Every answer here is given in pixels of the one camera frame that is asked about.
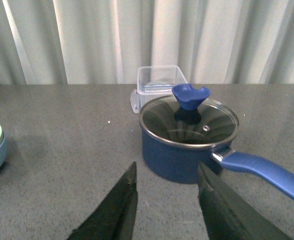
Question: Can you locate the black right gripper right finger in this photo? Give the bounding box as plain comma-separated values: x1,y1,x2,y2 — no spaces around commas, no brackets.
198,163,291,240

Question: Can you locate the blue saucepan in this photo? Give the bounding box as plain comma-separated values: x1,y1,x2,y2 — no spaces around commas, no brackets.
142,129,294,200

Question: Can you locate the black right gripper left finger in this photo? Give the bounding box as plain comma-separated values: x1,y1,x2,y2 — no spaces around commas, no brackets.
68,161,138,240

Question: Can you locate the glass lid blue knob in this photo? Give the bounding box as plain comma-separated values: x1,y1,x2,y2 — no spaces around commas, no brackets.
139,83,240,149

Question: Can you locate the clear plastic container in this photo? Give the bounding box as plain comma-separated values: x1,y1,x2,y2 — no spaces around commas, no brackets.
130,65,187,114

